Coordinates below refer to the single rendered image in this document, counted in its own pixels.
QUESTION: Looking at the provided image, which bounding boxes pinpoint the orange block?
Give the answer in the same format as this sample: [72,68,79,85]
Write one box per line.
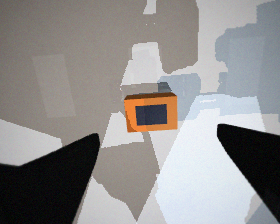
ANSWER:
[124,92,178,133]

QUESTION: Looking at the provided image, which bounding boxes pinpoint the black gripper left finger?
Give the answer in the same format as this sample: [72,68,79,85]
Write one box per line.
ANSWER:
[0,133,100,224]

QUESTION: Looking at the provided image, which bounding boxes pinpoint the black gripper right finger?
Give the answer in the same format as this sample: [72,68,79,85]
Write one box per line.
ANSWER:
[217,123,280,224]

